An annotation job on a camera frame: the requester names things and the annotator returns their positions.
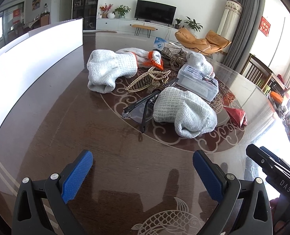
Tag red foil snack packet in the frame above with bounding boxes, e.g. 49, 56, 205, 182
224, 107, 247, 127

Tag clear plastic storage box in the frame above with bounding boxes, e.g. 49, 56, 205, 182
177, 64, 219, 102

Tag black sunglasses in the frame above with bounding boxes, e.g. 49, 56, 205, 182
122, 78, 179, 133

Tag gold hair claw clip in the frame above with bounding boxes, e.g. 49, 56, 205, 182
125, 67, 171, 93

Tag person's hand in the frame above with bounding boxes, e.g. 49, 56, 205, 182
269, 195, 290, 234

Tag wooden dining chair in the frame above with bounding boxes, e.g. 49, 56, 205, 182
241, 54, 287, 95

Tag orange lounge chair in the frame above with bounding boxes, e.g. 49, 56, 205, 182
175, 28, 231, 56

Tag red paper window decoration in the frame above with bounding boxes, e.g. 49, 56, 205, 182
259, 16, 271, 37

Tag white standing air conditioner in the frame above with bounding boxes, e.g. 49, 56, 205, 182
217, 0, 243, 41

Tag green potted plant right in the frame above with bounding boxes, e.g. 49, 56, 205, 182
184, 16, 203, 32

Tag green potted plant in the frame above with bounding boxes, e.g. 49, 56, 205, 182
113, 5, 131, 19
184, 16, 203, 32

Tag white cardboard box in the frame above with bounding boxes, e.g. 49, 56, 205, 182
0, 19, 83, 127

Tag white orange-cuffed glove back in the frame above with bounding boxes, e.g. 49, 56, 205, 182
116, 48, 164, 71

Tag blue white tissue pack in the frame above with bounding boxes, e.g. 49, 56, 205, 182
153, 37, 170, 51

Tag white tv cabinet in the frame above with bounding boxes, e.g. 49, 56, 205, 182
96, 19, 178, 42

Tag grey curtain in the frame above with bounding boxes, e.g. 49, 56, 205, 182
223, 0, 265, 73

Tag small wooden bench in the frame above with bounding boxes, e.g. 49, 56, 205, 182
131, 24, 157, 38

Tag black flat television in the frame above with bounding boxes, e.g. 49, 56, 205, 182
134, 0, 176, 24

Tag dining table with chairs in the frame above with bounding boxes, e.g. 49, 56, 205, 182
23, 12, 50, 30

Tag green potted plant left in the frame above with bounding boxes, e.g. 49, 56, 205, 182
113, 5, 131, 19

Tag red flower vase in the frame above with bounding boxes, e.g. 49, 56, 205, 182
99, 3, 113, 18

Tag dark glass display cabinet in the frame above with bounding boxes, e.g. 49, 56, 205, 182
72, 0, 98, 30

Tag framed wall painting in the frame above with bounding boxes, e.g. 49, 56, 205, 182
32, 0, 41, 11

